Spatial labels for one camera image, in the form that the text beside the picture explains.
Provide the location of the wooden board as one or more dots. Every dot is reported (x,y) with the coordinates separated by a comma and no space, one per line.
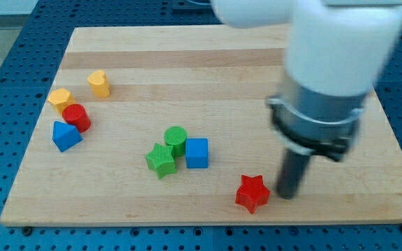
(213,81)

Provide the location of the green cylinder block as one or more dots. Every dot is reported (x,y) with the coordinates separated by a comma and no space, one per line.
(176,137)

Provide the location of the yellow hexagon block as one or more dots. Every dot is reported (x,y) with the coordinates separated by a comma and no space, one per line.
(59,99)

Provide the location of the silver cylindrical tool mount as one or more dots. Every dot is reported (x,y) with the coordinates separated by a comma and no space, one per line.
(313,123)

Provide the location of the green star block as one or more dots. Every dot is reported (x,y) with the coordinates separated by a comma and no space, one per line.
(161,161)

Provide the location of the blue triangle block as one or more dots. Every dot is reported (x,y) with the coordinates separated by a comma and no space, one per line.
(65,135)

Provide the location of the yellow heart block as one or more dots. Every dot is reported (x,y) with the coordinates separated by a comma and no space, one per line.
(99,83)

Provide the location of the red cylinder block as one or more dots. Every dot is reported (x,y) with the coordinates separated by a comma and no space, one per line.
(77,116)

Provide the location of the blue cube block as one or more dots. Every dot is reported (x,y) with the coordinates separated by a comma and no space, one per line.
(197,153)

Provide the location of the red star block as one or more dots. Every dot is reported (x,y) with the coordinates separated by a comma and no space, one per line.
(252,193)

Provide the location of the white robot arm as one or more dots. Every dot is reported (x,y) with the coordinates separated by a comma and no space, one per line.
(334,56)

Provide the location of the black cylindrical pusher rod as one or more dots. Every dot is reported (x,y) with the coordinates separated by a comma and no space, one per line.
(291,174)

